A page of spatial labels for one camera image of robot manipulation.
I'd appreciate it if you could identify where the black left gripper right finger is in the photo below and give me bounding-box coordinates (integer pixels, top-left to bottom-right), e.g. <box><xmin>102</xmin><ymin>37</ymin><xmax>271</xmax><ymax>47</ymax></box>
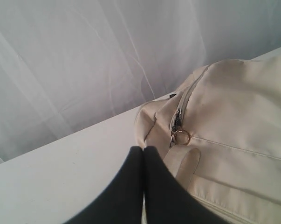
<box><xmin>142</xmin><ymin>145</ymin><xmax>203</xmax><ymax>224</ymax></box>

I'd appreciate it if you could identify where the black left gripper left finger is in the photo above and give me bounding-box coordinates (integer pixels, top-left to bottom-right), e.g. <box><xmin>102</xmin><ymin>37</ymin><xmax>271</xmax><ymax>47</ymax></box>
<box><xmin>66</xmin><ymin>146</ymin><xmax>144</xmax><ymax>224</ymax></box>

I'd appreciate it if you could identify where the gold key ring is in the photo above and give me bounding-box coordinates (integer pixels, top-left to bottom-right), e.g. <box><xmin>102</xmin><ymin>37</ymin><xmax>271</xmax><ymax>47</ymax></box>
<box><xmin>177</xmin><ymin>130</ymin><xmax>192</xmax><ymax>145</ymax></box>

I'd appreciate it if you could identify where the cream fabric duffel bag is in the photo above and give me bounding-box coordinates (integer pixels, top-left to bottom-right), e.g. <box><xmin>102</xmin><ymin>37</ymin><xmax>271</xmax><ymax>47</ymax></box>
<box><xmin>135</xmin><ymin>56</ymin><xmax>281</xmax><ymax>224</ymax></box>

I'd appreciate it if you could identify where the white backdrop curtain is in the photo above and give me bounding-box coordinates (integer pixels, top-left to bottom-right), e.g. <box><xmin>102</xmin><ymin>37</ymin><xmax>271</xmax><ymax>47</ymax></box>
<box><xmin>0</xmin><ymin>0</ymin><xmax>281</xmax><ymax>164</ymax></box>

